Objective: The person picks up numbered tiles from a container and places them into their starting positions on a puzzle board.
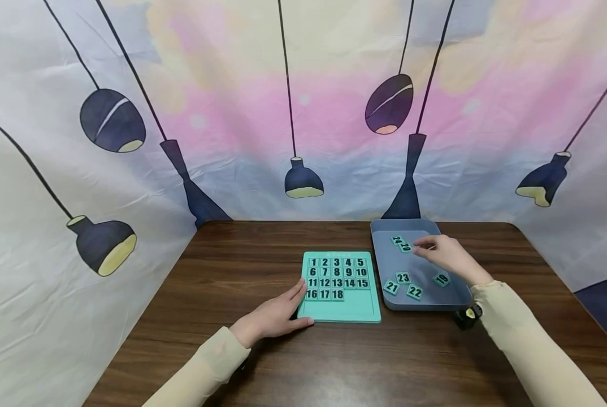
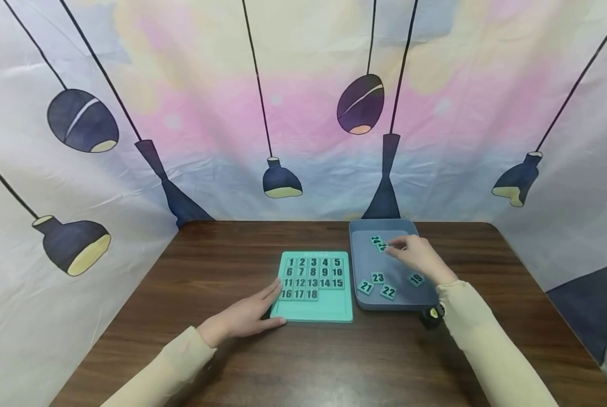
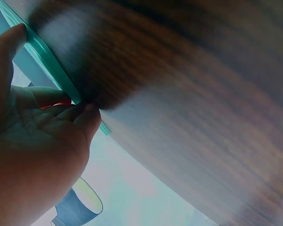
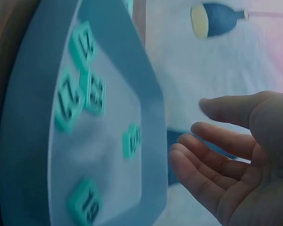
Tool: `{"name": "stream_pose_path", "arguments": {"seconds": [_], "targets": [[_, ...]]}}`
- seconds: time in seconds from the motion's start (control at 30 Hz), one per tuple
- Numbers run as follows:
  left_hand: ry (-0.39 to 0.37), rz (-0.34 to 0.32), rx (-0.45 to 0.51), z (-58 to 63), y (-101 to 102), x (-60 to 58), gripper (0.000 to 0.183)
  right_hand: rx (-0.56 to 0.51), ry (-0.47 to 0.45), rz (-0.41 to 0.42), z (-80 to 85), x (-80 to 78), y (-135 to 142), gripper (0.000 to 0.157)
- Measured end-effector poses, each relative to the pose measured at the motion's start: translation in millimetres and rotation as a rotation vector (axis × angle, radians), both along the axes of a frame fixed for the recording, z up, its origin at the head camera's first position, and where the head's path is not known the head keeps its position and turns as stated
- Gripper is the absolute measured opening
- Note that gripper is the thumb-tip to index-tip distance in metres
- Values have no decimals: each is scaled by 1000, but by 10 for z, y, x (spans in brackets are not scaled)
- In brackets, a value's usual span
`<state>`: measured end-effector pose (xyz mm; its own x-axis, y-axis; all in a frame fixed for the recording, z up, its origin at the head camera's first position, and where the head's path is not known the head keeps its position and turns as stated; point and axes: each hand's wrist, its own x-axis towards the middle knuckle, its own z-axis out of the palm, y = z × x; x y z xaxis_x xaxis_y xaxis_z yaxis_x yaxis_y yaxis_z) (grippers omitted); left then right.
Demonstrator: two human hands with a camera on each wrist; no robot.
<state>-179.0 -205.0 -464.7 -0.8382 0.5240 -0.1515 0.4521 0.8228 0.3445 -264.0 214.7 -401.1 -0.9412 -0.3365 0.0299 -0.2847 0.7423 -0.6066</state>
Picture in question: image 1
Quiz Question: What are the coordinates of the person's right forearm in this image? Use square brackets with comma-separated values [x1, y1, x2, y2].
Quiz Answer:
[470, 280, 607, 407]

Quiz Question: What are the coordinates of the blue-grey plastic tray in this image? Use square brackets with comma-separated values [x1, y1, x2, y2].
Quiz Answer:
[370, 219, 475, 313]

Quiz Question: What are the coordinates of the teal sliding puzzle board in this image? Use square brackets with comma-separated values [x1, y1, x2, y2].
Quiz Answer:
[297, 251, 383, 324]

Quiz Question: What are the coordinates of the person's left hand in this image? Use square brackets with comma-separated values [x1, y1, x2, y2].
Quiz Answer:
[230, 278, 315, 349]

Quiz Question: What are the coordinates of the grid of teal numbered tiles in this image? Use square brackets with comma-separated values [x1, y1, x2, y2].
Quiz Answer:
[306, 257, 370, 301]

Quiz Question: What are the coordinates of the person's right hand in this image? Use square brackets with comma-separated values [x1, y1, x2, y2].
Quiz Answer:
[413, 234, 494, 287]

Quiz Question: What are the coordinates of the person's left forearm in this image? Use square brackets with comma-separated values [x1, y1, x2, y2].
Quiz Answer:
[141, 327, 252, 407]

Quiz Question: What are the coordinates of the black wrist band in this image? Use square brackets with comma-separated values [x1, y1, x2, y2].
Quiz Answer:
[453, 302, 484, 331]

